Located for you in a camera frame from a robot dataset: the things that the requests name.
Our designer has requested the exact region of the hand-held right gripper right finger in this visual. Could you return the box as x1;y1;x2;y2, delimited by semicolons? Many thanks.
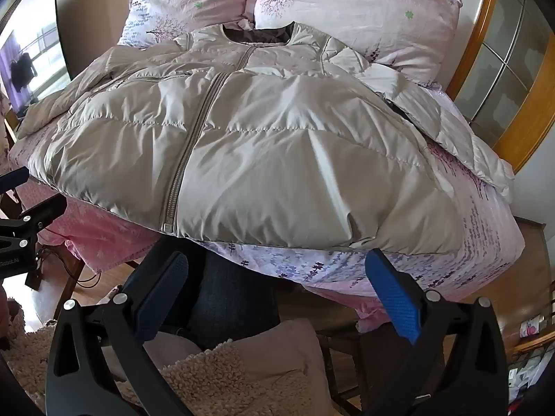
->
364;249;510;416

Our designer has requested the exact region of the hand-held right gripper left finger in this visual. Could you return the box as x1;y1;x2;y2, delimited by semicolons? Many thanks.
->
43;250;191;416

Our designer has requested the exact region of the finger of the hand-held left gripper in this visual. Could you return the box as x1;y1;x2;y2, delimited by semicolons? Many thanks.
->
0;167;30;194
0;193;69;254

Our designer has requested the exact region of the beige puffer jacket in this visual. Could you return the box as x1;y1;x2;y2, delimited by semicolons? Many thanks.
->
17;23;516;255

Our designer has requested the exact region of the person's leg in jeans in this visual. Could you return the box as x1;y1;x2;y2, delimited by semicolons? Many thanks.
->
186;247;282;352

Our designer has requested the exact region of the cream fleece cloth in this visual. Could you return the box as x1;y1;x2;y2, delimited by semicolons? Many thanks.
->
4;312;304;416

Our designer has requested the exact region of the pink floral bed sheet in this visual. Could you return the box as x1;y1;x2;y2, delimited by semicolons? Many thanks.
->
9;82;527;334

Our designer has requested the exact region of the flat screen television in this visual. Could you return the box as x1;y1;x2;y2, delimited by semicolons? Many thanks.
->
0;0;72;118

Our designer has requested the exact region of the small pink floral pillow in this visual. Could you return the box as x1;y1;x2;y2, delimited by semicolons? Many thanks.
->
117;0;266;49

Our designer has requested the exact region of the large pink floral pillow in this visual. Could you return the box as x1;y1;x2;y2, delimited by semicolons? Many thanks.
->
253;0;464;87

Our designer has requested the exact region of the wooden bed frame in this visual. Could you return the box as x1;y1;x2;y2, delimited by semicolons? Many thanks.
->
52;243;434;412

